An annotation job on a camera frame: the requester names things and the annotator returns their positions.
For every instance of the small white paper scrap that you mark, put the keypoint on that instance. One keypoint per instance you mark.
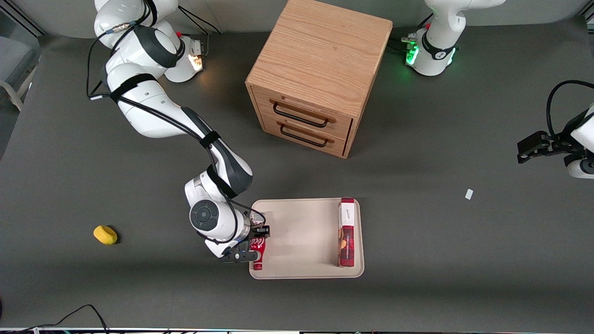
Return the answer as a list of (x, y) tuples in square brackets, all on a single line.
[(469, 194)]

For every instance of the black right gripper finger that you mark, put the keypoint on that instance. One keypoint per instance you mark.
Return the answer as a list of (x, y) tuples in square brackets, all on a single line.
[(250, 255), (263, 230)]

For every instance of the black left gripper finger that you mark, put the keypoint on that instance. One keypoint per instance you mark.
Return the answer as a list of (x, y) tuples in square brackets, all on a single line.
[(533, 141), (526, 158)]

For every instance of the beige plastic tray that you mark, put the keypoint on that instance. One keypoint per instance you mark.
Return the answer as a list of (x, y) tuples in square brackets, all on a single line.
[(301, 241)]

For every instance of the wooden two-drawer cabinet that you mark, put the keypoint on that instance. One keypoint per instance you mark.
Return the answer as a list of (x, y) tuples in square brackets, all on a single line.
[(320, 51)]

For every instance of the red biscuit box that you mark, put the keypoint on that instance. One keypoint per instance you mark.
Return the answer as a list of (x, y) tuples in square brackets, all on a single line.
[(346, 232)]

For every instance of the yellow sponge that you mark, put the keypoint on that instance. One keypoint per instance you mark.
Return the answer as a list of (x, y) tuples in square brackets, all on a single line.
[(105, 234)]

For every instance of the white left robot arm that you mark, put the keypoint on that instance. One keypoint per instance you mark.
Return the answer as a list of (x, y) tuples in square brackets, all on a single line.
[(441, 28)]

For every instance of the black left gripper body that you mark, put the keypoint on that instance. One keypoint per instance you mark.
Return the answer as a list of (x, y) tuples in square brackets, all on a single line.
[(559, 142)]

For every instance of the red coke bottle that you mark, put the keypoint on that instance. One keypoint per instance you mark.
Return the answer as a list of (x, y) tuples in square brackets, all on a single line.
[(259, 245)]

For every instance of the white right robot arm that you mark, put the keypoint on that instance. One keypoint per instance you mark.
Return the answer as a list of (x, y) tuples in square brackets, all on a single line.
[(153, 106)]

